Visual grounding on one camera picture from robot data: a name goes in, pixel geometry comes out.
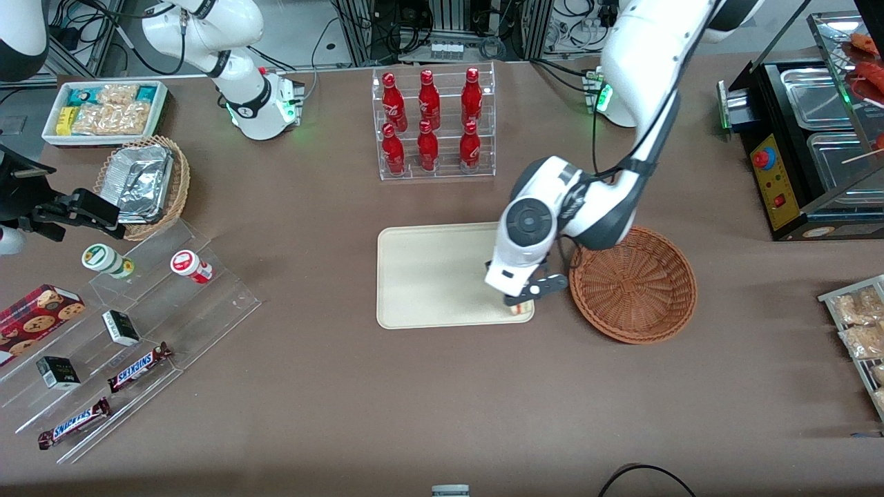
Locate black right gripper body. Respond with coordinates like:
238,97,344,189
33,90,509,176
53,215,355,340
0,144,70,225

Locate cream plastic tray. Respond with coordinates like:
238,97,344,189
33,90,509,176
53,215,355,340
376,222,537,330

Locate brown wicker basket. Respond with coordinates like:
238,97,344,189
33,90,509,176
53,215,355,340
568,225,699,345

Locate light wicker basket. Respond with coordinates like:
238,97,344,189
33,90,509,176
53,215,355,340
93,135,191,242

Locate grey tray of snack bags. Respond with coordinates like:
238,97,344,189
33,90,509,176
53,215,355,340
818,274,884,422

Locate silver foil packs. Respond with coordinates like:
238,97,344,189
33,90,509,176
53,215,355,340
109,144,174,224

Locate green lidded cup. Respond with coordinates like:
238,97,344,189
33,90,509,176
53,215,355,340
81,243,136,280

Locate white snack bin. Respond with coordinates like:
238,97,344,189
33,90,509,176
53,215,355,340
41,80,169,148

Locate clear cracker bag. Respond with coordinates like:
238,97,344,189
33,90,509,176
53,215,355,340
72,83,154,136

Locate red cookie box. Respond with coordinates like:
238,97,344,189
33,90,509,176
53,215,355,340
0,284,87,367

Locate red lidded cup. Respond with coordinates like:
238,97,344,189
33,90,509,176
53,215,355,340
170,249,214,285

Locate clear acrylic stepped display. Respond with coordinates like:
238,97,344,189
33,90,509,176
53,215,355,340
0,217,262,465

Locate small black box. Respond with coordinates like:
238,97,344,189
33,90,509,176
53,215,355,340
35,355,82,391
102,309,142,347

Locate red cola bottle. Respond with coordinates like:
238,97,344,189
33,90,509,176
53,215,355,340
417,69,442,131
381,123,407,177
459,121,482,174
416,119,441,173
461,66,483,128
381,72,408,133

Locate clear acrylic bottle rack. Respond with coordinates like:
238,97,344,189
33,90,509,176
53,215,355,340
371,61,497,182

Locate Snickers chocolate bar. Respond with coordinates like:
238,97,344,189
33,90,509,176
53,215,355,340
106,342,174,394
37,397,113,451

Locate black hot dog warmer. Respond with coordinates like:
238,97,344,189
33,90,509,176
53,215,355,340
717,10,884,243

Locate clear snack bag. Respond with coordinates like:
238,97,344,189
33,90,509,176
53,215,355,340
838,322,884,361
829,286,884,326

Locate steel pan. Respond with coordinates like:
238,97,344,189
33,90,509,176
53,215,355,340
780,66,858,131
806,130,884,192

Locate black cable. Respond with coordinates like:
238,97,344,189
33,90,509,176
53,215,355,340
597,463,699,497

